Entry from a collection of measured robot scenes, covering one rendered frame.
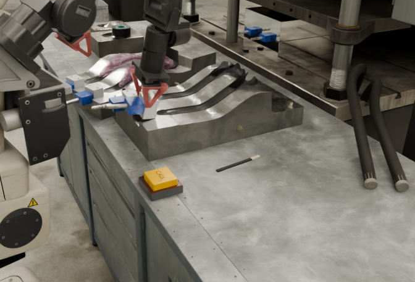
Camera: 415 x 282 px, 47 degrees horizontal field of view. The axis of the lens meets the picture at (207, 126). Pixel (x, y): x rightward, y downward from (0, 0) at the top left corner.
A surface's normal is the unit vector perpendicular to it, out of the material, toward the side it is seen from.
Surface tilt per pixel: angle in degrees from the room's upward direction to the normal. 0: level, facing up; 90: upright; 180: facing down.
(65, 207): 0
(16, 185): 90
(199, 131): 90
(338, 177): 0
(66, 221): 0
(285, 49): 90
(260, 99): 90
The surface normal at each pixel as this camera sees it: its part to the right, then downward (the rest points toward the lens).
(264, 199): 0.02, -0.89
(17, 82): 0.65, 0.35
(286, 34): 0.48, 0.40
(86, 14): 0.76, 0.50
